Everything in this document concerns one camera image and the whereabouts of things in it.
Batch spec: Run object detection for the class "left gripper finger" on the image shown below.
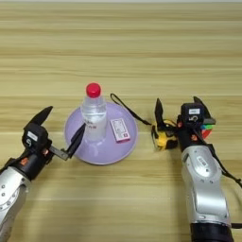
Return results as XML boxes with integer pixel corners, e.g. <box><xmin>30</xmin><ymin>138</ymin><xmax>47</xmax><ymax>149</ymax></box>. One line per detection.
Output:
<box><xmin>49</xmin><ymin>123</ymin><xmax>87</xmax><ymax>162</ymax></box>
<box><xmin>28</xmin><ymin>105</ymin><xmax>54</xmax><ymax>126</ymax></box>

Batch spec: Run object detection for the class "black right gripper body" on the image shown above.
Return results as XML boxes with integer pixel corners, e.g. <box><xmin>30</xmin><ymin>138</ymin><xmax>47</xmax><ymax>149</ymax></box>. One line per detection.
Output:
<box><xmin>175</xmin><ymin>124</ymin><xmax>206</xmax><ymax>152</ymax></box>

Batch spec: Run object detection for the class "clear bottle with red cap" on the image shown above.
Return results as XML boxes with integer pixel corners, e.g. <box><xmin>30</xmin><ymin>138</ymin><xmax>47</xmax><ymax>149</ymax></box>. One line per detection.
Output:
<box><xmin>80</xmin><ymin>82</ymin><xmax>109</xmax><ymax>144</ymax></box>

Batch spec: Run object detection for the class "small red white card box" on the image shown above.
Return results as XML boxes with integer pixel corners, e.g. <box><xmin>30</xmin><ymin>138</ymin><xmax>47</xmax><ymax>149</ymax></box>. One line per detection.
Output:
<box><xmin>110</xmin><ymin>117</ymin><xmax>131</xmax><ymax>144</ymax></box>

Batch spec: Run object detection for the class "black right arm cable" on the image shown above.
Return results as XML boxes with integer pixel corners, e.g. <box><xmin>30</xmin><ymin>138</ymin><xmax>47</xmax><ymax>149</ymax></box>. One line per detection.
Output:
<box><xmin>204</xmin><ymin>143</ymin><xmax>242</xmax><ymax>230</ymax></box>

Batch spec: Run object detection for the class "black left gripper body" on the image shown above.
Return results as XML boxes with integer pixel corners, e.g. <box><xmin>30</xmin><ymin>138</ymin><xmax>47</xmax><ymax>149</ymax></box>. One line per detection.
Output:
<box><xmin>13</xmin><ymin>146</ymin><xmax>55</xmax><ymax>182</ymax></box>

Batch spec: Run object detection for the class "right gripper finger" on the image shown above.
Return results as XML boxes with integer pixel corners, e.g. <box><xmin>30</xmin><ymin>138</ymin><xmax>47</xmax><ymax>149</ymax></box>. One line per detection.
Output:
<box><xmin>192</xmin><ymin>95</ymin><xmax>217</xmax><ymax>126</ymax></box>
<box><xmin>153</xmin><ymin>97</ymin><xmax>178</xmax><ymax>130</ymax></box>

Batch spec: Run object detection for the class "round purple plate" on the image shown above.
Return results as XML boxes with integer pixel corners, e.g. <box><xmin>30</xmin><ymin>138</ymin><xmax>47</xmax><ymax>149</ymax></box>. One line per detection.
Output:
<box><xmin>63</xmin><ymin>100</ymin><xmax>139</xmax><ymax>165</ymax></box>

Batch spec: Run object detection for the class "yellow black tape measure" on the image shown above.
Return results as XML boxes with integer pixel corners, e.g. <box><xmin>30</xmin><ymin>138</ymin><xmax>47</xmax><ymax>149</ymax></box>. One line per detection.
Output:
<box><xmin>110</xmin><ymin>93</ymin><xmax>180</xmax><ymax>151</ymax></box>

